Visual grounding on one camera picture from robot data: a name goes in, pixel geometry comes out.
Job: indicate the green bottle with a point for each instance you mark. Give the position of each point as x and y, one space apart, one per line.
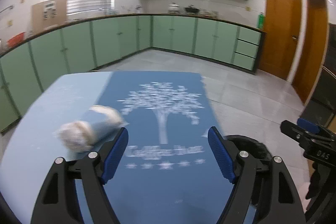
260 22

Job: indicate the white pot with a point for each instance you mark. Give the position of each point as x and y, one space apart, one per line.
173 8

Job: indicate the wooden door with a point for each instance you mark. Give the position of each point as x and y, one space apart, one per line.
313 50
282 25

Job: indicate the light blue mat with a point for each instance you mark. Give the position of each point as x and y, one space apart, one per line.
34 145

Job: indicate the green lower kitchen cabinets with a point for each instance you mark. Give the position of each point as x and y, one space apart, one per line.
30 67

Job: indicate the black wok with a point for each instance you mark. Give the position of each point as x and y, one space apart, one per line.
191 10

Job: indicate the dark blue tree mat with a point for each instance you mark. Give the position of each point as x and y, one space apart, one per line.
168 173

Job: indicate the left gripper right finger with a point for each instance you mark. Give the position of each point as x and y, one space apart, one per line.
259 179

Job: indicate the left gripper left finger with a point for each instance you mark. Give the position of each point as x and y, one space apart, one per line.
57 201

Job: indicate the cardboard box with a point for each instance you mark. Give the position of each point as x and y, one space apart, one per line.
48 14

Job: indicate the red basin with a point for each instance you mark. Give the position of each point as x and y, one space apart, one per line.
15 40

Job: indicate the wall towel rail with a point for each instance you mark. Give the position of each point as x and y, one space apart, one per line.
7 8

